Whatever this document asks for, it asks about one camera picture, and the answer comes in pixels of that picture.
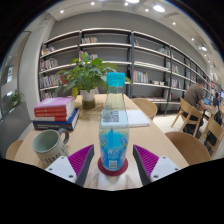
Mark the green potted plant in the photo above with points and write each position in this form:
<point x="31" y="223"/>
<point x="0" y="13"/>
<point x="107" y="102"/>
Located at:
<point x="86" y="76"/>

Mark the person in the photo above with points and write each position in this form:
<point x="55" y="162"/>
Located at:
<point x="193" y="96"/>

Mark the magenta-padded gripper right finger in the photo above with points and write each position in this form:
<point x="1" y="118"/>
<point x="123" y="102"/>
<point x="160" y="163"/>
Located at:
<point x="161" y="168"/>

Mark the grey patterned ceramic mug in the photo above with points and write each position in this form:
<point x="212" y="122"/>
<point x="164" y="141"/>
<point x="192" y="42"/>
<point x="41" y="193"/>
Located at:
<point x="48" y="146"/>

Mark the round-backed wooden chair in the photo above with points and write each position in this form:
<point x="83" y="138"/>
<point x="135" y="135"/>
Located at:
<point x="145" y="106"/>
<point x="14" y="150"/>
<point x="188" y="146"/>

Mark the clear bottle with teal cap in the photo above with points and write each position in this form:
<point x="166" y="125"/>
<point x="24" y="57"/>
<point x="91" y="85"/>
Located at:
<point x="114" y="143"/>

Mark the flat round red coaster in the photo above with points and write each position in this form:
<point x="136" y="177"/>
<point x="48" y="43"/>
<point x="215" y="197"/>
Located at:
<point x="112" y="172"/>

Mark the small background green plant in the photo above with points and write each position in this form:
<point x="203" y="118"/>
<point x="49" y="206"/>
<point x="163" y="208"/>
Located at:
<point x="15" y="98"/>

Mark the grey bookshelf unit with books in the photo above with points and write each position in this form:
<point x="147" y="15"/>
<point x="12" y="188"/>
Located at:
<point x="150" y="53"/>

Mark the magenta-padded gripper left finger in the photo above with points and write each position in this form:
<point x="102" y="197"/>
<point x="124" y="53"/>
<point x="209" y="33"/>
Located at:
<point x="65" y="168"/>

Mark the group of ceiling lights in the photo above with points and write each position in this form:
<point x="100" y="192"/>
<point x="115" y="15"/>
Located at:
<point x="158" y="8"/>

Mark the dark blue book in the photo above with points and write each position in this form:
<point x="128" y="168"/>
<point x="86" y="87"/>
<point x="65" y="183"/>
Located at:
<point x="55" y="125"/>

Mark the pink book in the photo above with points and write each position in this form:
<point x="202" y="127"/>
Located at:
<point x="53" y="102"/>

